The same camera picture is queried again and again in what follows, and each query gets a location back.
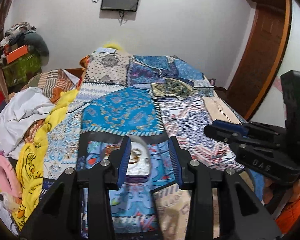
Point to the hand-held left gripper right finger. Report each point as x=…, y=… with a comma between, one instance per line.
x=176, y=162

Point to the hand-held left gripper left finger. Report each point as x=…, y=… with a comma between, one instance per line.
x=122, y=165

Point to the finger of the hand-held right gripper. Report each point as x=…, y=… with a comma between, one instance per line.
x=230, y=127
x=262, y=163

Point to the purple heart-shaped jewelry box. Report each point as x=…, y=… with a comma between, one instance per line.
x=138, y=162

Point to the person's right forearm orange sleeve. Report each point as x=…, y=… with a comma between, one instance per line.
x=292, y=205

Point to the patchwork printed blanket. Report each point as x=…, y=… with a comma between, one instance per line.
x=145, y=110

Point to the wooden door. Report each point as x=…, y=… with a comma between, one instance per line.
x=262, y=55

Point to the white wardrobe door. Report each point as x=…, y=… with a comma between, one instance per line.
x=290, y=42

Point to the yellow printed cloth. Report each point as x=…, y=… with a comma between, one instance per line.
x=37, y=160

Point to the orange striped bedding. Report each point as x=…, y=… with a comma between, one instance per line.
x=57, y=82

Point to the white cloth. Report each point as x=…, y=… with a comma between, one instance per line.
x=25, y=115

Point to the pink garment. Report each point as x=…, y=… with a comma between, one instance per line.
x=6, y=172

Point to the yellow plastic object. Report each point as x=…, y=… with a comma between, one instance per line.
x=112, y=45

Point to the green patterned cloth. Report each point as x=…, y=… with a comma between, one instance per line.
x=22, y=68

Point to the orange box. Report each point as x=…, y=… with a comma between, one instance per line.
x=16, y=53

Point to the pile of clothes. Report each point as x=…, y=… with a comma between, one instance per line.
x=22, y=40

